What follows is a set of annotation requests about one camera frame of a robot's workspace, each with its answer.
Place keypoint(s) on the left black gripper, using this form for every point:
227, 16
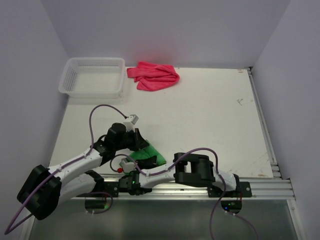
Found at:
139, 142

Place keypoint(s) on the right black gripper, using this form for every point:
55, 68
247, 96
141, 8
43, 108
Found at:
149, 162

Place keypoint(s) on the green towel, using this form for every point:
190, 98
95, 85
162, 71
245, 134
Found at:
147, 153

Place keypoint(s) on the pink towel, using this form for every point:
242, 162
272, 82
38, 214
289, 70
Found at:
153, 77

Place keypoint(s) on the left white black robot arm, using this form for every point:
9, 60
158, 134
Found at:
46, 187

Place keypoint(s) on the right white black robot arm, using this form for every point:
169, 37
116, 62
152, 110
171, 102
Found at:
143, 173

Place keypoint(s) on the white plastic basket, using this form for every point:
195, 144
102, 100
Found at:
93, 77

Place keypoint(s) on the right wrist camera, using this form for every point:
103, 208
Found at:
126, 166

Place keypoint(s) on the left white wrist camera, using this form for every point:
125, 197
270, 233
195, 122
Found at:
130, 122

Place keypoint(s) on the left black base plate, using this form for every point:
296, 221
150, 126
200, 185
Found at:
112, 186

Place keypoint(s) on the aluminium mounting rail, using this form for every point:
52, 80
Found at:
262, 189

